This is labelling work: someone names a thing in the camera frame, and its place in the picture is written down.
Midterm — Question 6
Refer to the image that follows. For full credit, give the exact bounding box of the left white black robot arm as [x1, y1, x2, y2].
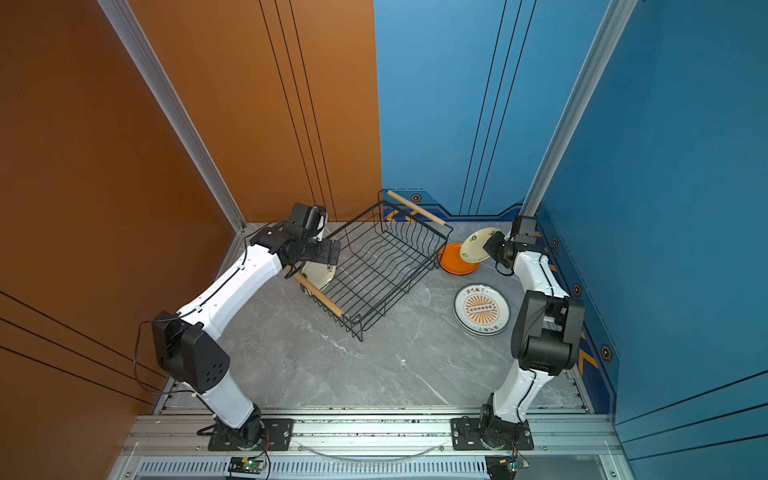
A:
[150, 203, 340, 449]

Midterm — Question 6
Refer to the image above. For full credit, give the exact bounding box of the beige plate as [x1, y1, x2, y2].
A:
[460, 227, 506, 264]

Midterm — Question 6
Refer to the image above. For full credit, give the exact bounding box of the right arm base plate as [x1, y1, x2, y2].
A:
[450, 416, 535, 451]

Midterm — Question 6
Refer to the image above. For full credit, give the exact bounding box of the aluminium corner post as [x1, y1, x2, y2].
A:
[98, 0, 246, 232]
[520, 0, 638, 217]

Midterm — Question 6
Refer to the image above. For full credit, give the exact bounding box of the black wire dish rack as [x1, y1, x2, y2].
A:
[314, 190, 453, 340]

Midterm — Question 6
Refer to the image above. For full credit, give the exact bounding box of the left aluminium corner post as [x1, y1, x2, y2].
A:
[98, 0, 246, 232]

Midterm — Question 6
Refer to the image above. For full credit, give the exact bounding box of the right aluminium corner post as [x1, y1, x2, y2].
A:
[520, 0, 638, 217]

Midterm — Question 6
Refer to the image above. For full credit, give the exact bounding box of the white plate red dotted pattern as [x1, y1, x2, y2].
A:
[453, 284, 511, 337]

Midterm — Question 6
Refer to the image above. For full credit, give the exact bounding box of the cream plate dark rim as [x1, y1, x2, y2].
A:
[301, 262, 336, 291]

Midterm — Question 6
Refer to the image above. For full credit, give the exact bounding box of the aluminium mounting rail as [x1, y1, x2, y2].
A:
[110, 408, 633, 479]

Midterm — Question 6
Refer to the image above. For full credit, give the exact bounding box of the wooden rack handle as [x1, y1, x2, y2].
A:
[386, 190, 446, 226]
[294, 273, 344, 317]

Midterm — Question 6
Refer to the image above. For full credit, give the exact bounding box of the left green circuit board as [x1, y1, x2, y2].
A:
[227, 456, 269, 478]

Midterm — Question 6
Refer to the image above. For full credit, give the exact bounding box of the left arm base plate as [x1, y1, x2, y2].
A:
[198, 418, 295, 453]

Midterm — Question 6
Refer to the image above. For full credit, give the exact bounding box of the far wooden rack handle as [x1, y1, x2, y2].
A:
[294, 273, 344, 317]

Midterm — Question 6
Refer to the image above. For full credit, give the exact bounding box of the right circuit board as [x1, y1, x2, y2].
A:
[485, 456, 530, 480]

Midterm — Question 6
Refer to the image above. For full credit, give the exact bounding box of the orange plate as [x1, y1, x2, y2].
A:
[439, 242, 480, 276]

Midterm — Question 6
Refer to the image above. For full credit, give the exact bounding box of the near wooden rack handle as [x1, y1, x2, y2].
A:
[386, 190, 446, 226]

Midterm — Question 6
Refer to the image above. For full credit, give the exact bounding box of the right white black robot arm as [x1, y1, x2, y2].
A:
[479, 216, 585, 450]

